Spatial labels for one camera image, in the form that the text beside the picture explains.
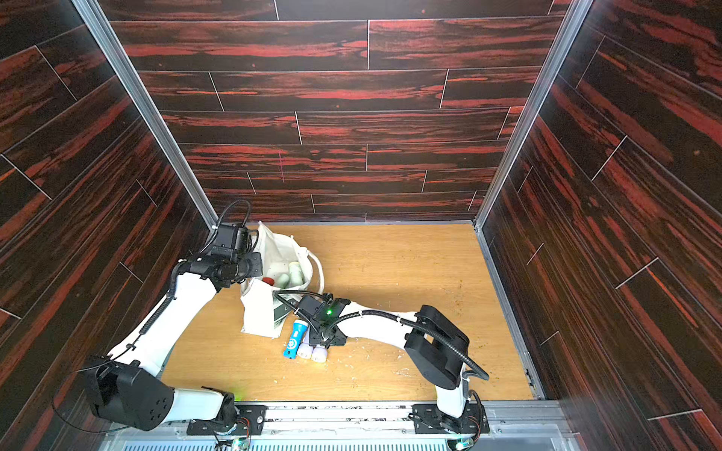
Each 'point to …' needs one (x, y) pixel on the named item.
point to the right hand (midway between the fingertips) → (324, 334)
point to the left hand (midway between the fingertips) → (256, 262)
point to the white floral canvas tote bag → (287, 268)
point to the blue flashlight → (295, 339)
